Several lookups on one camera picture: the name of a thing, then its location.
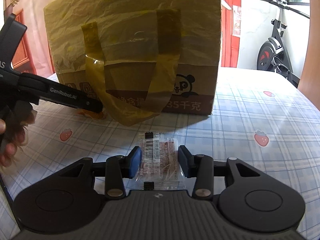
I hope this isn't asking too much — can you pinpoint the clear printed snack packet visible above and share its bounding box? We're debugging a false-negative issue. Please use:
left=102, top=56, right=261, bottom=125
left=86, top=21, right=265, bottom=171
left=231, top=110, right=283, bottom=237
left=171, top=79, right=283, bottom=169
left=133, top=132, right=185, bottom=191

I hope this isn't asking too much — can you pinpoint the clear packet with orange sweet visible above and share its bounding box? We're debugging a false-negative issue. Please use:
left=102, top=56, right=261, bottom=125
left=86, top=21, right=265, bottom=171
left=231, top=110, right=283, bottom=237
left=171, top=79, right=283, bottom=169
left=76, top=109, right=105, bottom=120

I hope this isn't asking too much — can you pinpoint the person left hand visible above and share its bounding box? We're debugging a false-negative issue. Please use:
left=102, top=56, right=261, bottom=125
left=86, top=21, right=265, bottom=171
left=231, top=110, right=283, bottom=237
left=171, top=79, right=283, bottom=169
left=1, top=101, right=37, bottom=167

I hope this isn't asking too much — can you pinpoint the plaid strawberry bed sheet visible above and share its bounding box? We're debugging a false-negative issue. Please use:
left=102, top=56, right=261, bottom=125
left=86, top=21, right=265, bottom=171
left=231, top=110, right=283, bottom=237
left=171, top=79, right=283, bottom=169
left=2, top=68, right=319, bottom=239

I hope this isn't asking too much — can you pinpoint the brown cardboard box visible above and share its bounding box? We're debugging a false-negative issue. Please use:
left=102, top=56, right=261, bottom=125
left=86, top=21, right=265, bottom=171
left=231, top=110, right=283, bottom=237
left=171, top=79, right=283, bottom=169
left=44, top=0, right=221, bottom=126

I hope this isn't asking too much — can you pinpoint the black exercise bike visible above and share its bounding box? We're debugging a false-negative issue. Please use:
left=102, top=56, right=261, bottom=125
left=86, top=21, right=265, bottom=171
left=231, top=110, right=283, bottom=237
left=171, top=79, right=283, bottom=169
left=256, top=0, right=310, bottom=87

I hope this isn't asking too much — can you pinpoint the wooden wardrobe panel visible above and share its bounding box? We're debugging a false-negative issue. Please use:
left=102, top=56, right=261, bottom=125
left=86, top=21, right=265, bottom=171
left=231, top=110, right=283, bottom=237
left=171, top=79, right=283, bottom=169
left=298, top=0, right=319, bottom=109

